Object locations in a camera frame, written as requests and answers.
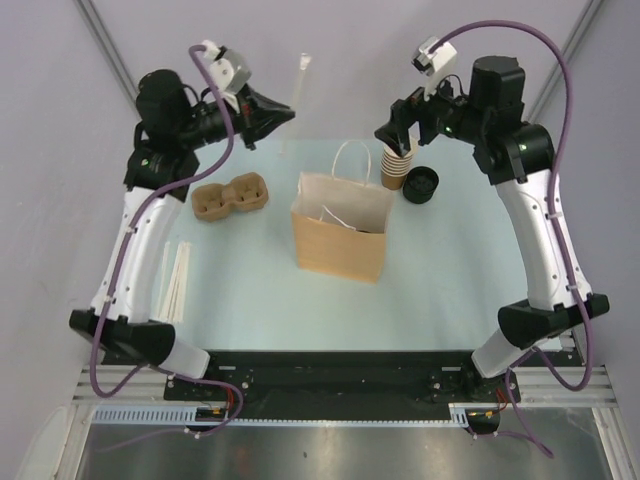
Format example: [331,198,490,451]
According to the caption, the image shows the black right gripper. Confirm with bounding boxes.
[375,64,489,158]

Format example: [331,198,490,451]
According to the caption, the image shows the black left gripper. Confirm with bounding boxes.
[176,84,294,151]

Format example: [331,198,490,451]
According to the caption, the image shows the single white straw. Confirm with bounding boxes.
[280,52,312,157]

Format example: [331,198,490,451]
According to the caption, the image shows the brown paper bag white handles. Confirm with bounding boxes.
[290,140,394,284]

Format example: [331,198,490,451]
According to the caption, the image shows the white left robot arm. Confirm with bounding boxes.
[69,69,228,400]

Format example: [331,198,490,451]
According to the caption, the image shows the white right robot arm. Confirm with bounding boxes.
[374,53,610,401]

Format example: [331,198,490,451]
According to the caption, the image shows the stack of brown paper cups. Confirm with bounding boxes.
[380,143,418,191]

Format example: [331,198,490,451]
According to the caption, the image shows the stack of black cup lids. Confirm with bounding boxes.
[402,166,439,205]

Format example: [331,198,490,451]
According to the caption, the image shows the brown cardboard cup carrier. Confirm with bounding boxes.
[191,172,269,223]

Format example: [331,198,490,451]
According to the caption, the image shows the white wrapped straws bundle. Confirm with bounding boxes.
[156,241,192,325]

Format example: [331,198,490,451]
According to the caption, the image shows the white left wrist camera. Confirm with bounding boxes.
[202,40,252,113]

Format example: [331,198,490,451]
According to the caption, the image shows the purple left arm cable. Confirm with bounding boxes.
[89,44,246,451]

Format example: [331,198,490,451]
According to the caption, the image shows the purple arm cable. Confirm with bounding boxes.
[434,19,599,457]
[89,44,246,451]

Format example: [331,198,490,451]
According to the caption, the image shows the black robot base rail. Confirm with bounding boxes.
[102,349,584,421]

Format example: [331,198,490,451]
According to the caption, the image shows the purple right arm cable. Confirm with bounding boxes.
[434,19,599,457]

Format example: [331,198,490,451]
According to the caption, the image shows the white slotted cable duct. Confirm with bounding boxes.
[92,402,501,429]

